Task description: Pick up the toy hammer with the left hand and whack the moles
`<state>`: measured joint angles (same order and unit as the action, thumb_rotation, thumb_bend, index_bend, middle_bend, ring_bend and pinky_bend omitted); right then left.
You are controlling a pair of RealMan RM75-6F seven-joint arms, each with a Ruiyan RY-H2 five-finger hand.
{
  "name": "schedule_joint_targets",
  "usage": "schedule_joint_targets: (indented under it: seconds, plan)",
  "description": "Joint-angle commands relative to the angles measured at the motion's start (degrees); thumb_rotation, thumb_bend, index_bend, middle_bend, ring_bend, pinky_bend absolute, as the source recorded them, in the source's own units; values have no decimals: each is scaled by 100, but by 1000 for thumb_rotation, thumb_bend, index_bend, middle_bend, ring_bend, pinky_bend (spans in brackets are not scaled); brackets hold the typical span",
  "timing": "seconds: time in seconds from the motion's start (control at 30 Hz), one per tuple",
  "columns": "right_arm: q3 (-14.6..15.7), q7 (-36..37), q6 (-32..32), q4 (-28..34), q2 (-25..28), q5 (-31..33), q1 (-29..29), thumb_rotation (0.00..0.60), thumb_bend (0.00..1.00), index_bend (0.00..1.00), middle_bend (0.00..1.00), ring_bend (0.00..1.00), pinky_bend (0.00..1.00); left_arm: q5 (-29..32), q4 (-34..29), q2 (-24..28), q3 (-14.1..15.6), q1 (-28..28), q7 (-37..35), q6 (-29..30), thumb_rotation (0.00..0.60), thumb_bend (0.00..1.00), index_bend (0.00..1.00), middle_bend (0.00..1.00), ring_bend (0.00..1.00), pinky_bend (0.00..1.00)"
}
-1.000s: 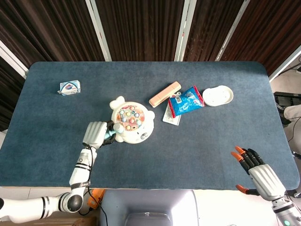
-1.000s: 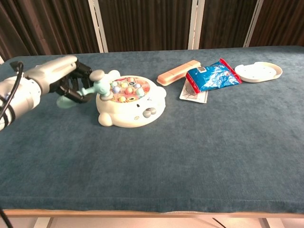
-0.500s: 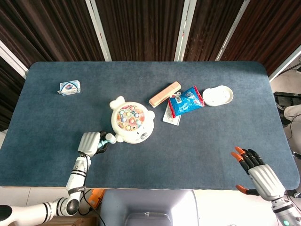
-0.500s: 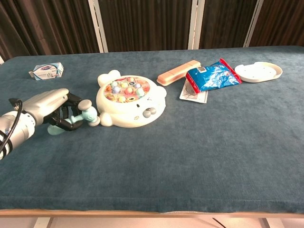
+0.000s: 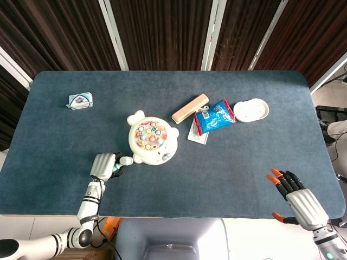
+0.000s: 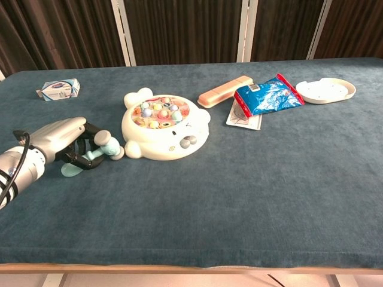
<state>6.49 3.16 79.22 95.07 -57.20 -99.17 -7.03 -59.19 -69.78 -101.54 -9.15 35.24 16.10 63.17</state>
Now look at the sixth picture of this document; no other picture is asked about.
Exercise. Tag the blue velvet table cloth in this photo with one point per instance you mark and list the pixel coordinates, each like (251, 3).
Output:
(209, 194)

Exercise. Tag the dark brown pleated curtain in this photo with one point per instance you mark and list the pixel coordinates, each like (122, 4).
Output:
(185, 30)

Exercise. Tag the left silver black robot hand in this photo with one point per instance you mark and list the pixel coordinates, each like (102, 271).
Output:
(57, 136)

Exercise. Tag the white metal frame post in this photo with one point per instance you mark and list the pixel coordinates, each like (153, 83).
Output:
(1, 75)
(246, 30)
(318, 30)
(124, 36)

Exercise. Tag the peach plastic oblong case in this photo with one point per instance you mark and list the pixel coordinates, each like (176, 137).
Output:
(221, 91)

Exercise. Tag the blue red snack bag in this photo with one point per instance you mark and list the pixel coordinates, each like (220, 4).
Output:
(269, 98)

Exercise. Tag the mint green toy hammer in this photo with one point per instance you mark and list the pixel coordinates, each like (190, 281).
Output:
(111, 146)

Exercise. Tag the white whack-a-mole toy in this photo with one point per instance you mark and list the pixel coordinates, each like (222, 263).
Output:
(161, 145)

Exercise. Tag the white blue soap box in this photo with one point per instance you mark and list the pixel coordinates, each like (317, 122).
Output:
(60, 89)

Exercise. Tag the white round plastic tray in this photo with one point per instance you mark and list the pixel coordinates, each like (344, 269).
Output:
(323, 91)

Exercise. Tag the white blister card package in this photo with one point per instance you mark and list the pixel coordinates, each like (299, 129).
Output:
(239, 121)

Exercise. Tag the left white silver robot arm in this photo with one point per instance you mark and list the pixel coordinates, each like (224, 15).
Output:
(21, 167)

